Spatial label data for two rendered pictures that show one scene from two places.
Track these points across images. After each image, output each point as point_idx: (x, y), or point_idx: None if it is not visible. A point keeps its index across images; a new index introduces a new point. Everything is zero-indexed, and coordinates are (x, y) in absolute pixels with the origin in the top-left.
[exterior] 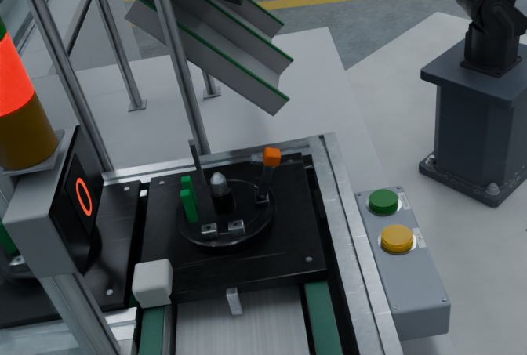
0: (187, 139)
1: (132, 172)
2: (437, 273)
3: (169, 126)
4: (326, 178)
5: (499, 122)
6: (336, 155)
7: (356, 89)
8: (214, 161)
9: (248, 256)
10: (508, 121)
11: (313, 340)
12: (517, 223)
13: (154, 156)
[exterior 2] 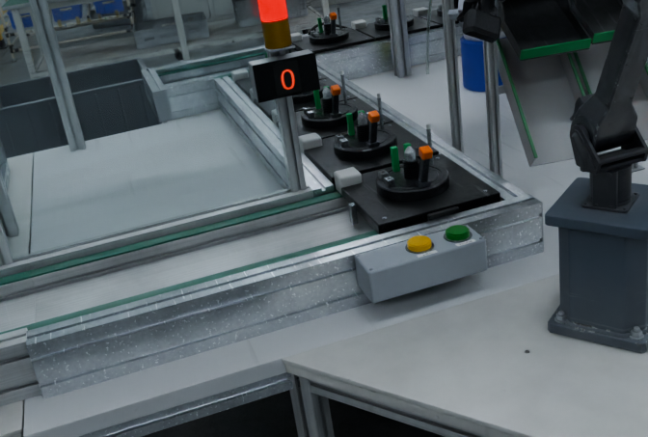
0: (551, 177)
1: (448, 149)
2: (394, 264)
3: (564, 166)
4: (477, 210)
5: (563, 245)
6: (509, 208)
7: None
8: (477, 170)
9: (380, 200)
10: (567, 249)
11: None
12: (533, 345)
13: (521, 173)
